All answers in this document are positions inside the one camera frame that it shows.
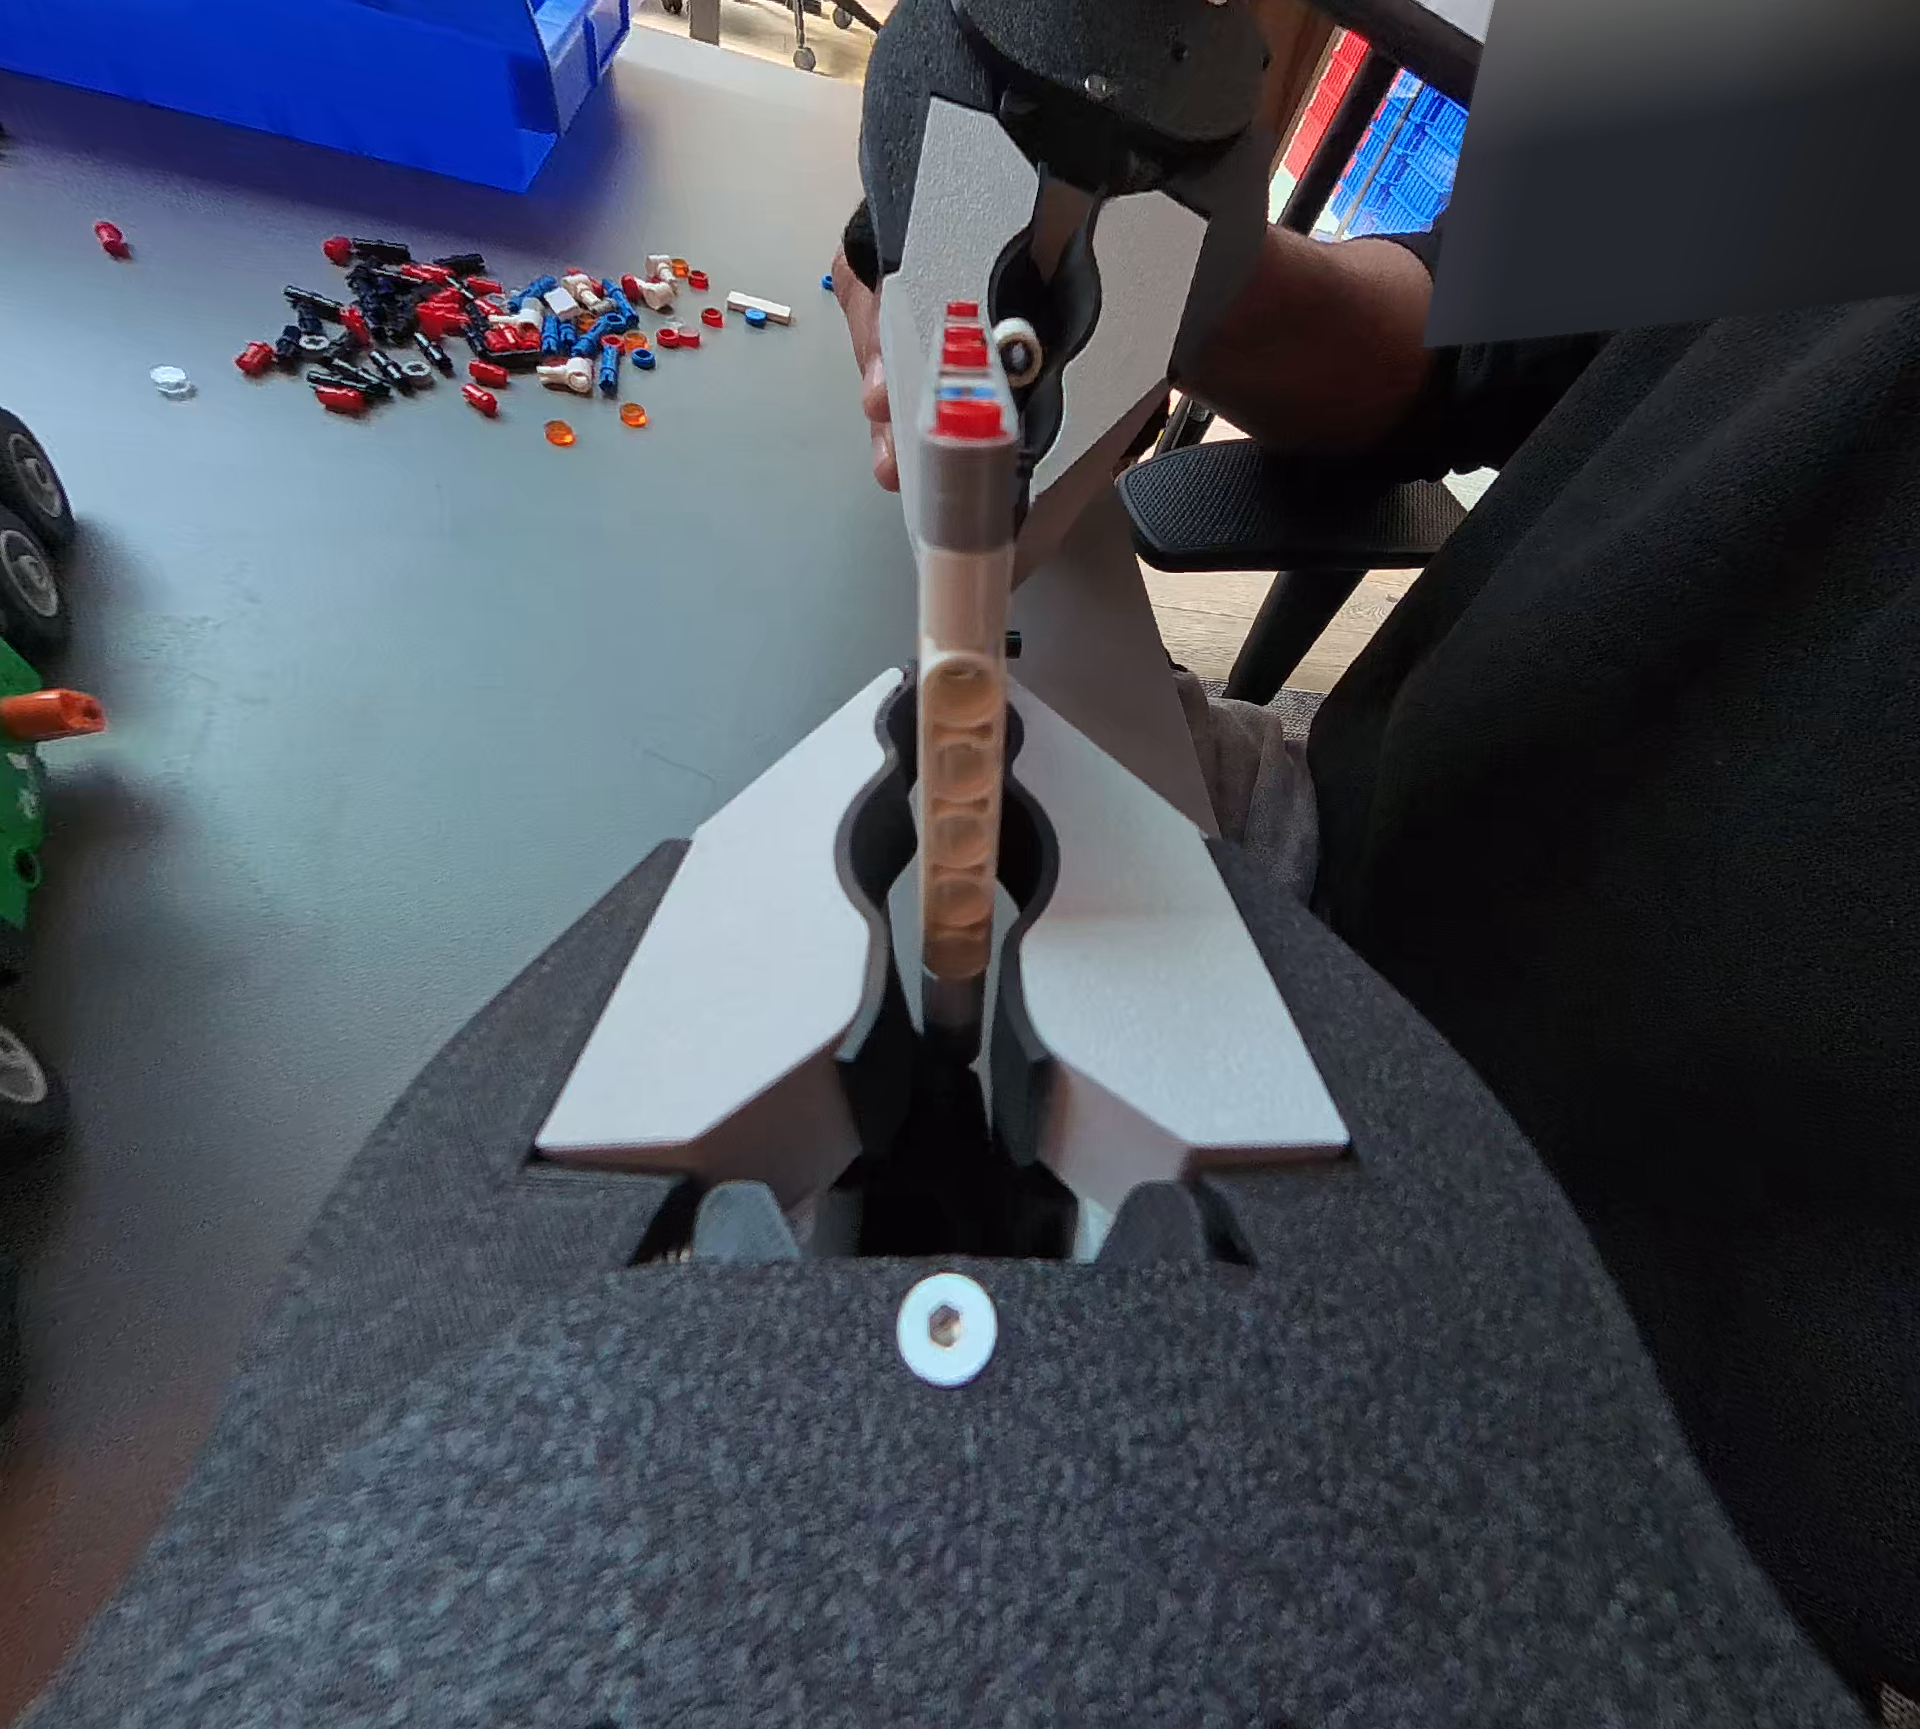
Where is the stack of plastic crates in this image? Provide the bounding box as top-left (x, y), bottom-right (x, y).
top-left (1272, 21), bottom-right (1476, 247)

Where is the white green lego truck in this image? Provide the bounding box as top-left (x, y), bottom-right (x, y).
top-left (0, 407), bottom-right (110, 1160)

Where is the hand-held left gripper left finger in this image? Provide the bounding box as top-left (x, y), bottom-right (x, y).
top-left (532, 666), bottom-right (919, 1217)

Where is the person's right hand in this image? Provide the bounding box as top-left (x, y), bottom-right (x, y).
top-left (829, 244), bottom-right (906, 497)

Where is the person's right forearm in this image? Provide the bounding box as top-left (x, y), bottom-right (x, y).
top-left (1197, 219), bottom-right (1452, 458)

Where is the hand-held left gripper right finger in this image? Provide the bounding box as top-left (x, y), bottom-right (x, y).
top-left (983, 694), bottom-right (1357, 1228)

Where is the pile of small lego pieces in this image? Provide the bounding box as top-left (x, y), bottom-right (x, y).
top-left (233, 232), bottom-right (727, 418)

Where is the person's grey trouser leg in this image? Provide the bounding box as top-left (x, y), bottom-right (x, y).
top-left (1197, 691), bottom-right (1327, 909)

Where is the white grey lego panel assembly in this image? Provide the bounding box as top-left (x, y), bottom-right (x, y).
top-left (906, 295), bottom-right (1040, 1011)

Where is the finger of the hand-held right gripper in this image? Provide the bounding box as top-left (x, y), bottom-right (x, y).
top-left (875, 94), bottom-right (1052, 549)
top-left (1025, 142), bottom-right (1280, 547)

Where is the person's black top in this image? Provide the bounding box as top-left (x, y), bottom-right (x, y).
top-left (1302, 295), bottom-right (1920, 1704)

